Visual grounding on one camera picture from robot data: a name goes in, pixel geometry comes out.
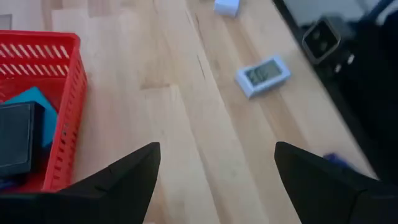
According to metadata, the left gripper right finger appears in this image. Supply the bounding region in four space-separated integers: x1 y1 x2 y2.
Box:
274 141 398 224

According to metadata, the teal box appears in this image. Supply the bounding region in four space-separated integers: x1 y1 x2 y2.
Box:
2 86 59 149

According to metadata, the white box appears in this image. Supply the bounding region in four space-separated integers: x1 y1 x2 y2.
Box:
213 0 242 18

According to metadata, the red plastic basket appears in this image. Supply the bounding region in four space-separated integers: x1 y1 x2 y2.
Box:
0 29 88 194

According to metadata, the white digital thermometer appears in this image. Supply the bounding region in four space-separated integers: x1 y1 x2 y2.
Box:
234 55 292 100

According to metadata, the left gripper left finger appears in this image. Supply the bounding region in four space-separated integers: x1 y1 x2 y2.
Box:
0 142 161 224

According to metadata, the black box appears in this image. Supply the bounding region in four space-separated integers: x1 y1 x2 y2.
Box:
0 101 46 178

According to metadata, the black table-level camera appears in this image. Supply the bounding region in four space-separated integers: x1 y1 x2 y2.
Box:
301 17 342 65

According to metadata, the dark blue flat box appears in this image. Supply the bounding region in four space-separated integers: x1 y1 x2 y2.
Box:
323 152 355 170

